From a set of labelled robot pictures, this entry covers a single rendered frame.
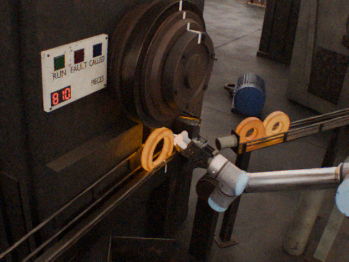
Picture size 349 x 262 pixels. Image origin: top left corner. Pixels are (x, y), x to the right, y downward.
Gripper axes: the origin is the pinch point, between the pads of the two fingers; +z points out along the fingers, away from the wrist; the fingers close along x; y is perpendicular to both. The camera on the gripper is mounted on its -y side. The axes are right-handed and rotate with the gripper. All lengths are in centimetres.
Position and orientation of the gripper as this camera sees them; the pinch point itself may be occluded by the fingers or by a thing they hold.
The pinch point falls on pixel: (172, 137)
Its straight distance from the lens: 165.8
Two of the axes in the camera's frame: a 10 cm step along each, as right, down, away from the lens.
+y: 3.4, -7.3, -5.9
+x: -5.4, 3.6, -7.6
